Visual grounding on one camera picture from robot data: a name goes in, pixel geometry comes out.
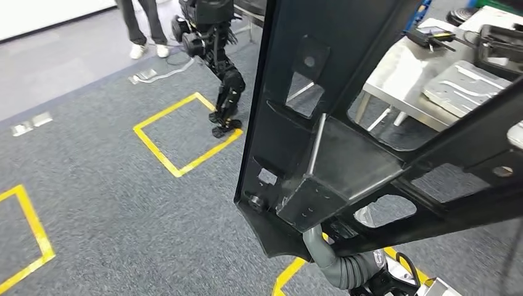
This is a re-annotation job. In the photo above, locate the black round stool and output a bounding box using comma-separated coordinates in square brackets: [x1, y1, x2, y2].
[445, 7, 476, 27]

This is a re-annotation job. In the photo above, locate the black foam carrying case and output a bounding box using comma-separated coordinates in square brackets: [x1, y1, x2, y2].
[476, 23, 523, 81]

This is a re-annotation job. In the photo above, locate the stamped silver metal plate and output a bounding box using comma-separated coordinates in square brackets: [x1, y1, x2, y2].
[422, 60, 514, 119]

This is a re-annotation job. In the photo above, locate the black remote controller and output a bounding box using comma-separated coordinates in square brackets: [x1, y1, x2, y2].
[405, 26, 458, 52]

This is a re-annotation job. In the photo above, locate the person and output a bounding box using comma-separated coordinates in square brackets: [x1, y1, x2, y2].
[115, 0, 170, 60]

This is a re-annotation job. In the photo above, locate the blue metal shelf rack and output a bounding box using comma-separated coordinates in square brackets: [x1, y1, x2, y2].
[403, 0, 434, 33]

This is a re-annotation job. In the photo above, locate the long black plastic part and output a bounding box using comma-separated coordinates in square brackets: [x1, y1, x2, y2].
[233, 0, 523, 262]

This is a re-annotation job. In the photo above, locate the black humanoid robot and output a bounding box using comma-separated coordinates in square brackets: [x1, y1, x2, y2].
[170, 0, 247, 139]

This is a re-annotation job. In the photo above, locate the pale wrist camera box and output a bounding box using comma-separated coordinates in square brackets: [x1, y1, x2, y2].
[416, 277, 463, 296]

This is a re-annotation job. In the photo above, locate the white table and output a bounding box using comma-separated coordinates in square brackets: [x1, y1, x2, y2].
[458, 4, 523, 35]

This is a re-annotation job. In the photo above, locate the white floor cable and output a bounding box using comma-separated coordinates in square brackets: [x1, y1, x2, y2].
[139, 57, 197, 84]

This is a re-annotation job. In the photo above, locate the silver floor plate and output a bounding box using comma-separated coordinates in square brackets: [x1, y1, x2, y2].
[31, 112, 54, 128]
[128, 68, 158, 85]
[10, 121, 35, 138]

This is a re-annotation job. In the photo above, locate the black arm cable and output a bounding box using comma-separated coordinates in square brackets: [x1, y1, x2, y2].
[394, 252, 422, 287]

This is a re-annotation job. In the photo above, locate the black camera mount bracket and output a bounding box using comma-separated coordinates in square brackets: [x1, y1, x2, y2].
[349, 265, 424, 296]

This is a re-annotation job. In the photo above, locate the green plastic crate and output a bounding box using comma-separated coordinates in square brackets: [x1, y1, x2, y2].
[476, 0, 523, 12]

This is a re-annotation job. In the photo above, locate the stainless steel workbench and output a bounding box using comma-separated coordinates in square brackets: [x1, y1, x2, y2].
[354, 18, 523, 134]

